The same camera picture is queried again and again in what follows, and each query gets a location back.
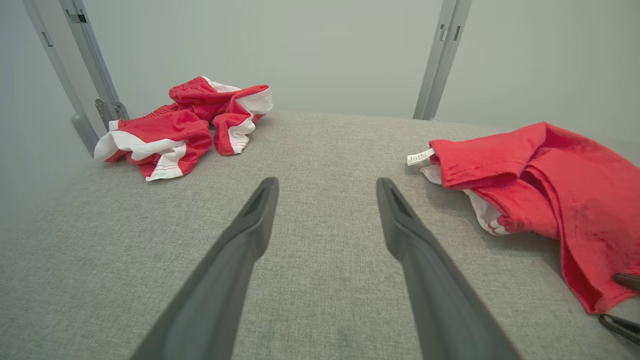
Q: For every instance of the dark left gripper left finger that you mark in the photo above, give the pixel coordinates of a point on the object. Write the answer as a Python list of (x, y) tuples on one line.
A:
[(220, 300)]

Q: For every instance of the grey metal partition post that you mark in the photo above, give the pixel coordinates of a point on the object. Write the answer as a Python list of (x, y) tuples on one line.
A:
[(75, 50), (442, 60)]

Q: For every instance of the red basketball jersey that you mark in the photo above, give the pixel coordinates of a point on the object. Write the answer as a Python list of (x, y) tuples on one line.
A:
[(550, 190)]

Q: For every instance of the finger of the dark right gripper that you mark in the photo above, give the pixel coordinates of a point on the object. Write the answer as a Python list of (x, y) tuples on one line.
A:
[(630, 281), (607, 321)]

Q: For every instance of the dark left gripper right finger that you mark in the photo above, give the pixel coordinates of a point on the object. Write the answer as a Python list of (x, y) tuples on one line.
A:
[(450, 310)]

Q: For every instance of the grey tube foot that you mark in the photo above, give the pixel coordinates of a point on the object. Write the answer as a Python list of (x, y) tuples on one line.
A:
[(85, 132)]

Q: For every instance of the red white-striped shorts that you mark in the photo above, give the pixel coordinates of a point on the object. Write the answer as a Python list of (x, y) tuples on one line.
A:
[(170, 130)]

